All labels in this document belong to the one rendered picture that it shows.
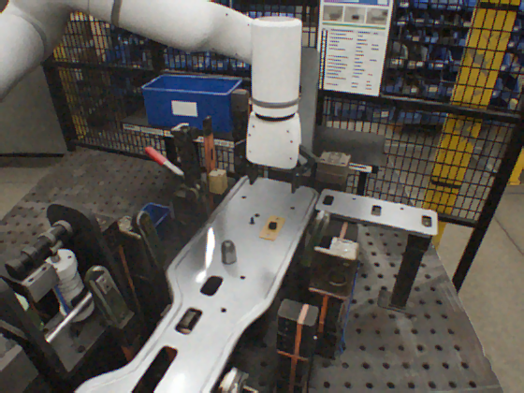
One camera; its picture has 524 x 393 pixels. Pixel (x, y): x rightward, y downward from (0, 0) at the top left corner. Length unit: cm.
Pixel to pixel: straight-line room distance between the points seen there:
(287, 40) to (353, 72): 61
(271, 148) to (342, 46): 58
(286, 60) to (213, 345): 48
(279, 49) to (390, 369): 77
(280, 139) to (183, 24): 25
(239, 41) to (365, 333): 77
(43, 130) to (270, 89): 284
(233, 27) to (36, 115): 273
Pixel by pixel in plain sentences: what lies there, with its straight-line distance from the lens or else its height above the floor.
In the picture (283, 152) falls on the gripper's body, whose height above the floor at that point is 121.
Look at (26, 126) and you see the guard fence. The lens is 341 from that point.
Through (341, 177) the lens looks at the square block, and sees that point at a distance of 99.
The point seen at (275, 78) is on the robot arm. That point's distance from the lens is 63.
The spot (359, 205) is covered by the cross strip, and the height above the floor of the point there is 100.
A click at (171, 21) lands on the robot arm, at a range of 60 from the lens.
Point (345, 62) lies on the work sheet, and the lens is 120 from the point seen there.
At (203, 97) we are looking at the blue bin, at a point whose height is 114.
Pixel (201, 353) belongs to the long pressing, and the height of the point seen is 100.
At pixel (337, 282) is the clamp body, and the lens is 77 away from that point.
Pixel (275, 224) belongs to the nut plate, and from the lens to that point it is 82.
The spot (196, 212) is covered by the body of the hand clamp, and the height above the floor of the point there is 101.
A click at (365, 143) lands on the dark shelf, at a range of 118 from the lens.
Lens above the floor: 153
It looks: 34 degrees down
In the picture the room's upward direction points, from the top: straight up
